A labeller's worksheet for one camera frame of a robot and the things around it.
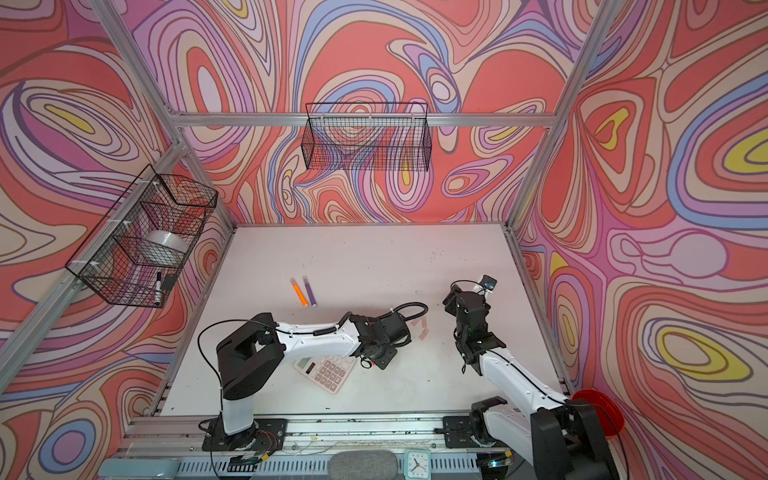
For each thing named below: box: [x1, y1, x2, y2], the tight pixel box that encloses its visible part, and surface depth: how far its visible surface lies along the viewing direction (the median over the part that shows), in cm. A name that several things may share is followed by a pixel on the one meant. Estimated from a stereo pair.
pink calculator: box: [293, 355, 357, 395], surface depth 84 cm
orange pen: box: [290, 277, 309, 307], surface depth 101 cm
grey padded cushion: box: [327, 450, 399, 480], surface depth 68 cm
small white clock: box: [403, 449, 431, 480], surface depth 69 cm
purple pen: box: [302, 276, 317, 307], surface depth 103 cm
